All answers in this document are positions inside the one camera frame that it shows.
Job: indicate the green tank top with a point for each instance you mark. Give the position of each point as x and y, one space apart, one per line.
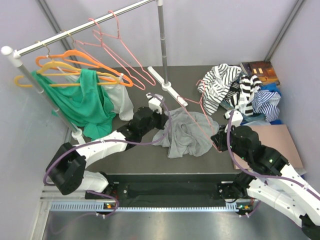
90 130

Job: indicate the pink wire hanger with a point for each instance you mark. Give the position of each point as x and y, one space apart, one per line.
82 45
209 129
139 79

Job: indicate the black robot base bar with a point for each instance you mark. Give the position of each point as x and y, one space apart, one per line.
173 190

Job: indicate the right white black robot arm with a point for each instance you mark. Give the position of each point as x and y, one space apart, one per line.
272 179

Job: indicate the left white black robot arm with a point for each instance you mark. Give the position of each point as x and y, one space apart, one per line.
67 169

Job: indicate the white garment on hanger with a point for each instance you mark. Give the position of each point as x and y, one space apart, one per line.
122 100

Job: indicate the blue garment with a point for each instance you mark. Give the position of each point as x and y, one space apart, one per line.
271 87

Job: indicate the yellow plastic hanger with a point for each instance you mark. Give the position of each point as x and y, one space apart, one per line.
60 68

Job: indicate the grey tank top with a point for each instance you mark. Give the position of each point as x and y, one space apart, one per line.
183 137

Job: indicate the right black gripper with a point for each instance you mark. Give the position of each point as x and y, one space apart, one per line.
220 135

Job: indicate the pink cardboard sheet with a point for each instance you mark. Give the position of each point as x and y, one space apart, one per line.
279 138

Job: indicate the grey slotted cable duct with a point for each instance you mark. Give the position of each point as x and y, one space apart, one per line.
103 207

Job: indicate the black white striped shirt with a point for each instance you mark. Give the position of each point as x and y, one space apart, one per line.
216 84

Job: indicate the bold black white striped garment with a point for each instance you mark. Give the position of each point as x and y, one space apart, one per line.
242 92

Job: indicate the book with dark cover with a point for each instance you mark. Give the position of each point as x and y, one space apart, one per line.
262 69

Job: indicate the orange plastic hanger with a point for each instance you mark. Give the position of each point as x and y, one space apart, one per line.
75 56

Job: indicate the blue white striped shirt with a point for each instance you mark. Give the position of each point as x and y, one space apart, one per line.
266 102

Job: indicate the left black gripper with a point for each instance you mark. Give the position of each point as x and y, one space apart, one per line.
162 119

